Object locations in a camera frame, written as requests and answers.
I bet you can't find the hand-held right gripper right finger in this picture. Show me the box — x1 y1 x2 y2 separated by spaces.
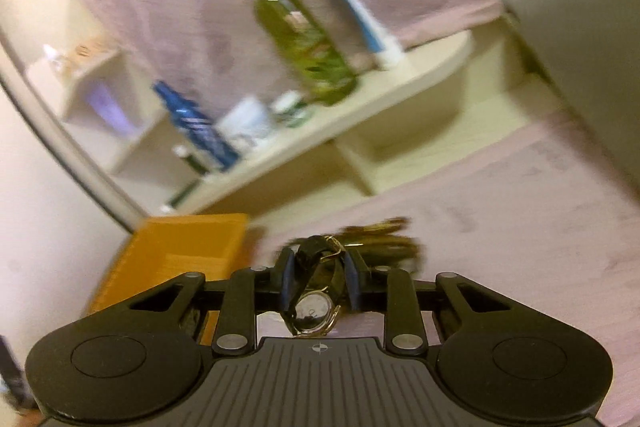
342 254 541 353

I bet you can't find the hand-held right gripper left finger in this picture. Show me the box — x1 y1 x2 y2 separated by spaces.
100 252 301 355

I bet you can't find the black strap gold wristwatch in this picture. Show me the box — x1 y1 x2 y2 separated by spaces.
280 234 351 338

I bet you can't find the black beaded bracelet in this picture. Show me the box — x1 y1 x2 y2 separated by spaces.
350 239 426 280

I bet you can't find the dark brown beaded bracelet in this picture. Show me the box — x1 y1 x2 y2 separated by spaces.
340 216 413 242

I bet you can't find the orange plastic tray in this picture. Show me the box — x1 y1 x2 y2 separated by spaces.
85 213 251 343

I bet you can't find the green lip balm stick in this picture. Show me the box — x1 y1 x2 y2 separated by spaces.
172 146 213 176

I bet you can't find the cream wooden shelf unit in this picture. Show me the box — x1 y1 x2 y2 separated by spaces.
25 29 473 215

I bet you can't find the pink table cloth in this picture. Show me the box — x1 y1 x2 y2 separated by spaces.
250 107 640 427

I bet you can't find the white cream jar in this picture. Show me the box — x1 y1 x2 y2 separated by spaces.
217 96 276 152

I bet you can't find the small green-label jar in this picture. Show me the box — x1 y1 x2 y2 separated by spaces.
272 91 311 128

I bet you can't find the blue spray bottle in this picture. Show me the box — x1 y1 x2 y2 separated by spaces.
152 81 240 172

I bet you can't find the green liquid bottle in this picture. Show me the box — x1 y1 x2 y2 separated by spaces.
235 0 358 105

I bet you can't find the white and blue tube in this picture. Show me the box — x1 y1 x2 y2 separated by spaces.
307 0 405 70

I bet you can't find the grey cushion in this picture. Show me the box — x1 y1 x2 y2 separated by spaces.
497 0 640 188

